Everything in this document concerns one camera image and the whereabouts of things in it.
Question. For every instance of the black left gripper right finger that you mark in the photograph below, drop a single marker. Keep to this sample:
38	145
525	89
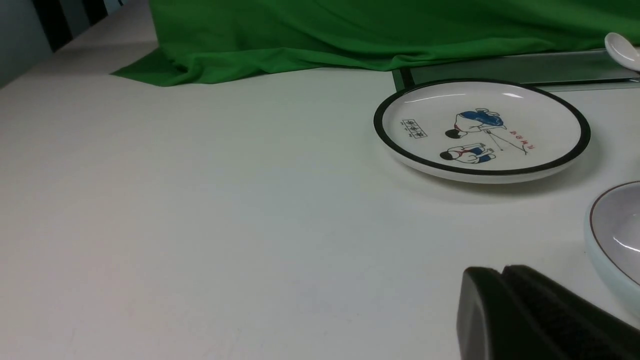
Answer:
576	327

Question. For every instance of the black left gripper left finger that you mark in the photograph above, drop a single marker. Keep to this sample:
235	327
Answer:
493	324

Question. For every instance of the pale blue plate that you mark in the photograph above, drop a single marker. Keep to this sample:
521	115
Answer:
612	242

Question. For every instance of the black-rimmed cartoon plate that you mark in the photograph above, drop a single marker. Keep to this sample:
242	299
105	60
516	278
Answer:
482	131

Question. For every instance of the dark glass tray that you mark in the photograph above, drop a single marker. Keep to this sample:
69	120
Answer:
555	72

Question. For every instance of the white spoon with print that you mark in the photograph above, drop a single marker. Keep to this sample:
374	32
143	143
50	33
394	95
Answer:
622	51

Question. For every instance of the green backdrop cloth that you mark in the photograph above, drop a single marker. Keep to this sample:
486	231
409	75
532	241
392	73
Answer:
217	41

